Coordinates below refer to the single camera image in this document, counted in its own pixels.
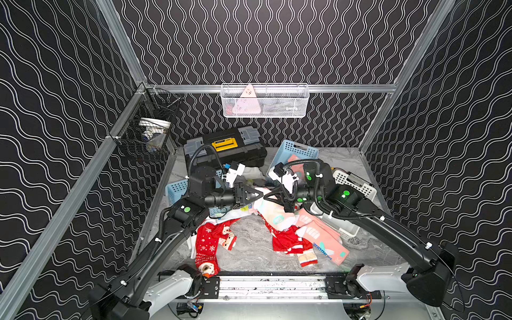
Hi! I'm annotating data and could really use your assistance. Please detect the red santa sock front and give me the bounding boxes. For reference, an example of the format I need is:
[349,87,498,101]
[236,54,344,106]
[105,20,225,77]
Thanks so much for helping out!
[195,219,237,278]

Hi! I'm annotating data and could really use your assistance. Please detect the plain white sock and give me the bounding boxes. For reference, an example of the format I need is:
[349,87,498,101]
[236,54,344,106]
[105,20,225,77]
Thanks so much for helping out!
[242,167,266,186]

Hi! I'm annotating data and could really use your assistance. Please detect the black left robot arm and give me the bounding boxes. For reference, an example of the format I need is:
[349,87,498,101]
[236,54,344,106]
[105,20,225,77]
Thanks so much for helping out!
[89,166,264,319]

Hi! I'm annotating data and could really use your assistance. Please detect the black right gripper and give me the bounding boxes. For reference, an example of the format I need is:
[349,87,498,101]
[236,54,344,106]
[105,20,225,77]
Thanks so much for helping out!
[263,183,324,213]

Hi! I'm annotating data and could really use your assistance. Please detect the clear wall-mounted bin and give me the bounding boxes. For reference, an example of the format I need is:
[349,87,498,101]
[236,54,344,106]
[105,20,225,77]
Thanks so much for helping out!
[220,83,310,119]

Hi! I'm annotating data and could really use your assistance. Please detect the light blue basket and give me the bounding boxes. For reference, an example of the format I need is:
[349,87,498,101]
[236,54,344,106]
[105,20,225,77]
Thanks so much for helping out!
[165,179,229,219]
[267,139,319,172]

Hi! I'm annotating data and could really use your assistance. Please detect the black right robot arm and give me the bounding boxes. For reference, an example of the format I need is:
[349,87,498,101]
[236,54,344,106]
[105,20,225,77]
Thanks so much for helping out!
[268,159,459,307]

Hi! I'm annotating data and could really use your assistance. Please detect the red christmas sock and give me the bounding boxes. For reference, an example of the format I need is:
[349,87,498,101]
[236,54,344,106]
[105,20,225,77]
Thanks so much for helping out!
[264,219,318,267]

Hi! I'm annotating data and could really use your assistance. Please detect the light blue left basket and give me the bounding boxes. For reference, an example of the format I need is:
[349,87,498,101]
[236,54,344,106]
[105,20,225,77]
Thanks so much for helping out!
[165,179,229,219]

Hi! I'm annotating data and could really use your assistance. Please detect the white perforated basket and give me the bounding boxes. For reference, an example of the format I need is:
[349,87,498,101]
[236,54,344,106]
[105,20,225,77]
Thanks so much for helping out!
[310,168,377,241]

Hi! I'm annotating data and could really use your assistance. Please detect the pink triangle card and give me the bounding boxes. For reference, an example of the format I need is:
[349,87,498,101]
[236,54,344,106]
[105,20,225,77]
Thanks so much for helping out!
[232,84,261,116]

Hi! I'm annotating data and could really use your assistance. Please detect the black plastic toolbox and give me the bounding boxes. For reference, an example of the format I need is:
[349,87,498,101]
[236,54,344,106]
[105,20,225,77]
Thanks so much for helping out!
[183,126,267,167]

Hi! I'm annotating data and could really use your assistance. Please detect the black wire wall basket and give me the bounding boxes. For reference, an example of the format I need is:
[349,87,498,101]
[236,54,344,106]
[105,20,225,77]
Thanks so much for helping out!
[114,90,185,163]

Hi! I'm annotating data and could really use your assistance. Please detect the pink sock with teal patches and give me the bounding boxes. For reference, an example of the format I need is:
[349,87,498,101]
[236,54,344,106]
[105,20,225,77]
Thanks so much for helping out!
[285,155,309,179]

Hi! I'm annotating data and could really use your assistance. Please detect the light blue right basket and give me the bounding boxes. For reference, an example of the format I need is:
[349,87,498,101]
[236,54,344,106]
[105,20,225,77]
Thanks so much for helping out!
[267,139,319,172]

